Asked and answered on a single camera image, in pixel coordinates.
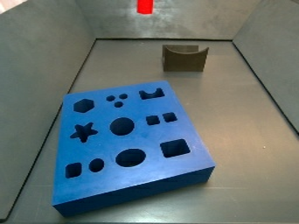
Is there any dark grey curved block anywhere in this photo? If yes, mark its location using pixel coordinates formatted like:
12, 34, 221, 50
163, 45, 210, 72

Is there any red hexagonal prism peg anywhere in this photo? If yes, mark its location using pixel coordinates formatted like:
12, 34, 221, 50
137, 0, 155, 15

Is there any blue foam shape board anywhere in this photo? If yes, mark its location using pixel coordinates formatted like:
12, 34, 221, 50
53, 80, 215, 216

